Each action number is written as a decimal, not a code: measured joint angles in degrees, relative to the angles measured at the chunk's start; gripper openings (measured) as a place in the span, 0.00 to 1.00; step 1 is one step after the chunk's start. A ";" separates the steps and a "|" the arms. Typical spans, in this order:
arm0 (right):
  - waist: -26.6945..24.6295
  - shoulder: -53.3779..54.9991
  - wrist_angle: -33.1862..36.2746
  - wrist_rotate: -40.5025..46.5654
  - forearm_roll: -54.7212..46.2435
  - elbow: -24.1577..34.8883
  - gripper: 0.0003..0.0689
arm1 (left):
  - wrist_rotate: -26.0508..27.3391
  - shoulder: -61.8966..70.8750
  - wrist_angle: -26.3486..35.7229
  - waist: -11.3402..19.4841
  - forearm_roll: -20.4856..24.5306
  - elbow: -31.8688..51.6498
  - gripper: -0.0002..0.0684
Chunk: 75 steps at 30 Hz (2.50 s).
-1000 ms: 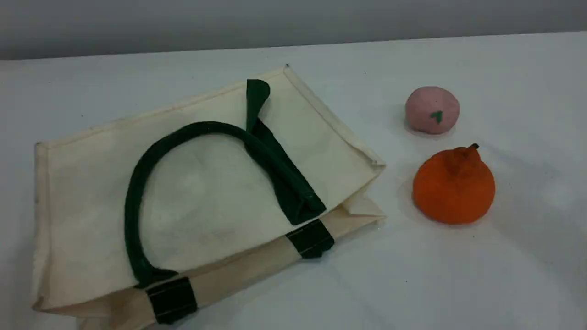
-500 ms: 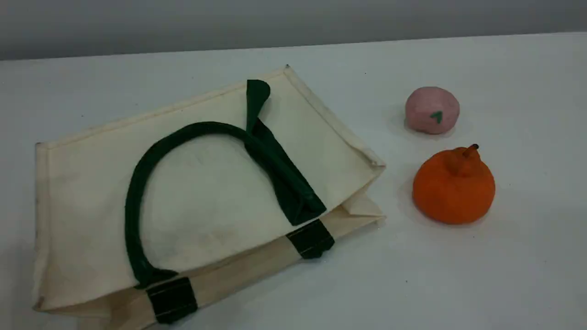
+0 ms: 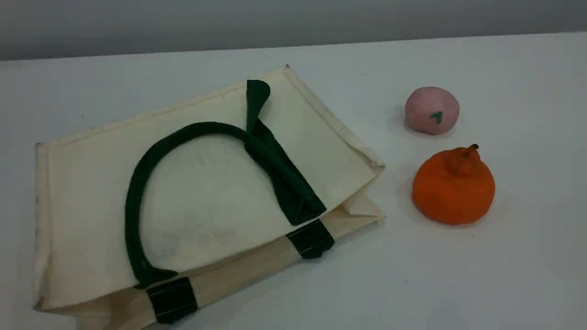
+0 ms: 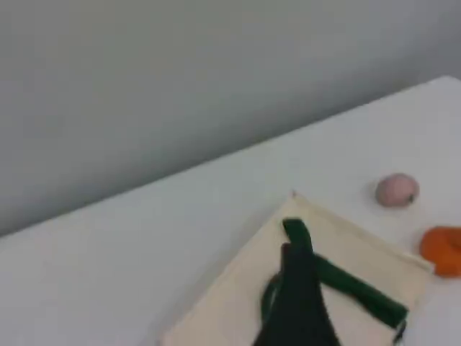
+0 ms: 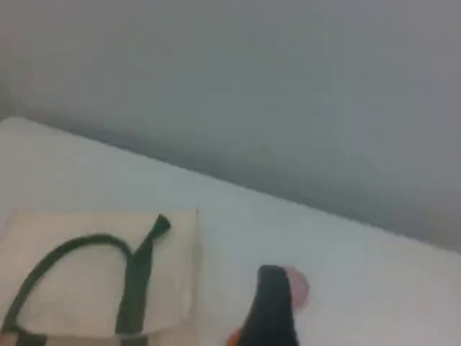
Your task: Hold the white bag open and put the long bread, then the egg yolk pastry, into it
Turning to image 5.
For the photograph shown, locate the white canvas bag green handles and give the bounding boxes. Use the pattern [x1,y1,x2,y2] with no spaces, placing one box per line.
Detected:
[0,208,202,346]

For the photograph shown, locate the pink peach bun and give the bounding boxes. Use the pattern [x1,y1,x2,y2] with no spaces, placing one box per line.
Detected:
[284,267,311,311]

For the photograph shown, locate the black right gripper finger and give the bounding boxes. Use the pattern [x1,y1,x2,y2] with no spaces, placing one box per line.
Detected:
[236,265,302,346]

